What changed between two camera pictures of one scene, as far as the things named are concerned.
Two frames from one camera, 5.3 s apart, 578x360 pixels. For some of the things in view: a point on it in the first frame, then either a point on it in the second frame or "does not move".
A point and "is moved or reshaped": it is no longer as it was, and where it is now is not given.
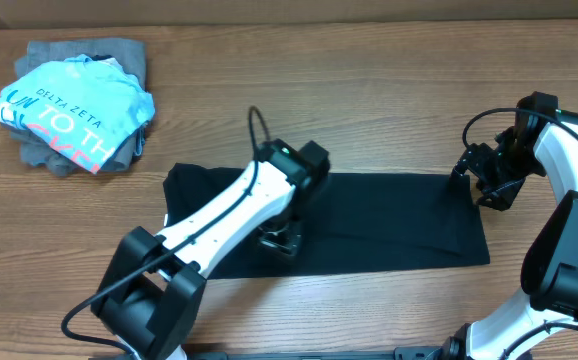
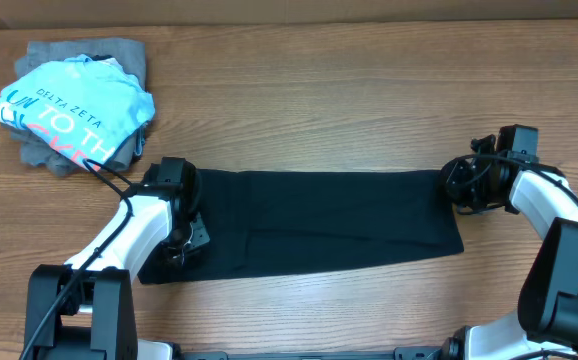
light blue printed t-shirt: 84,108 does not move
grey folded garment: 40,53 does not move
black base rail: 399,353 does not move
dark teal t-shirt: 352,222 is moved or reshaped
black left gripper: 288,243 → 200,237
